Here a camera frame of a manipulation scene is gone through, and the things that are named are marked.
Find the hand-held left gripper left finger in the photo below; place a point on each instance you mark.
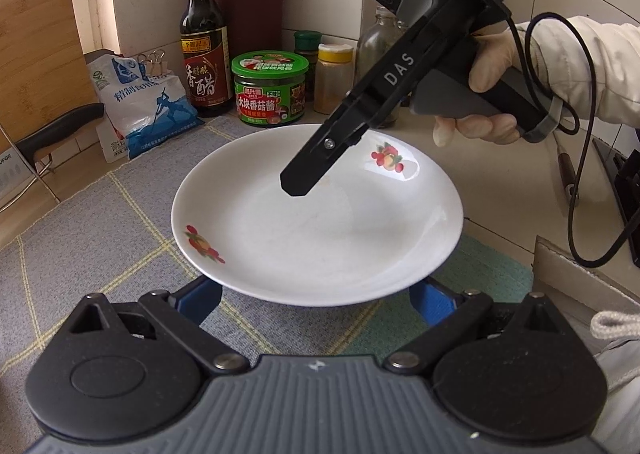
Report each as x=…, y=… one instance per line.
x=200, y=299

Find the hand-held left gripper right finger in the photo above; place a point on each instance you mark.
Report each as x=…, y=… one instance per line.
x=427, y=304

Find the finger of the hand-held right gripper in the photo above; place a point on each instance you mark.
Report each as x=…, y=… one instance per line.
x=300, y=178

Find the white fruit-print plate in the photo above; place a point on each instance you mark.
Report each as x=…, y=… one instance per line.
x=325, y=254

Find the person's right hand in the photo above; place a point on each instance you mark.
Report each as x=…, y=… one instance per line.
x=500, y=53

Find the red-capped glass bottle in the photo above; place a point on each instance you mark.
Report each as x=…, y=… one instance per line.
x=372, y=38

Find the green-lidded sauce jar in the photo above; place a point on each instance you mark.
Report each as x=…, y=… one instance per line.
x=270, y=93

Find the yellow-capped spice jar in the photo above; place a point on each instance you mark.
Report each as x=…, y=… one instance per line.
x=332, y=83

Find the plaid dish mat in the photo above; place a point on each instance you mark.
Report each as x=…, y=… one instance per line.
x=100, y=234

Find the green-capped spice jar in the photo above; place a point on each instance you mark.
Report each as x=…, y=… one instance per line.
x=306, y=58

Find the dark vinegar bottle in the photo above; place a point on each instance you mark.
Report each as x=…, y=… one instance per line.
x=205, y=58

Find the blue white salt bag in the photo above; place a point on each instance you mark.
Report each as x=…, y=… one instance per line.
x=150, y=118

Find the dark red knife block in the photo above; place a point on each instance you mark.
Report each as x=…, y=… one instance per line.
x=250, y=8

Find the metal binder clip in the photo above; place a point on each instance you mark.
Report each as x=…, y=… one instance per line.
x=160, y=61
x=145, y=64

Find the black metal tool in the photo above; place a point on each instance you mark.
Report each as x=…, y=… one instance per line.
x=620, y=178

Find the bamboo cutting board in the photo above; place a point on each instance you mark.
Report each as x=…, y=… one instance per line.
x=40, y=58

